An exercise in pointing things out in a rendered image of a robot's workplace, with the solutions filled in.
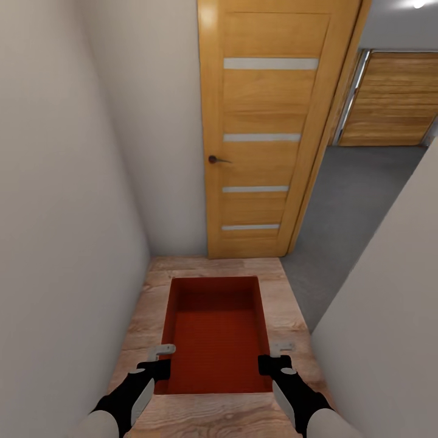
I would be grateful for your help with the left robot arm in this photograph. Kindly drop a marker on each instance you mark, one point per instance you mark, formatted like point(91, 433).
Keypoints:
point(115, 414)

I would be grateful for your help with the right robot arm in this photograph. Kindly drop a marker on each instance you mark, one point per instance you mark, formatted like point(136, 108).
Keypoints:
point(307, 410)

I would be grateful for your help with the garage door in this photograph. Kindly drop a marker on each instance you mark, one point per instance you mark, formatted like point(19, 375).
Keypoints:
point(395, 102)

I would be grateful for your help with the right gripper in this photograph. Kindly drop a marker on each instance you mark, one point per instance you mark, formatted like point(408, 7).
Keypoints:
point(266, 363)

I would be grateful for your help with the storage box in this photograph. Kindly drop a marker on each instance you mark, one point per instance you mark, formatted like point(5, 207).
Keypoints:
point(218, 327)

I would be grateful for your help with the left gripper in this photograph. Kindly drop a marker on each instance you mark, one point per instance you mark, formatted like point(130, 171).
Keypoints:
point(162, 368)

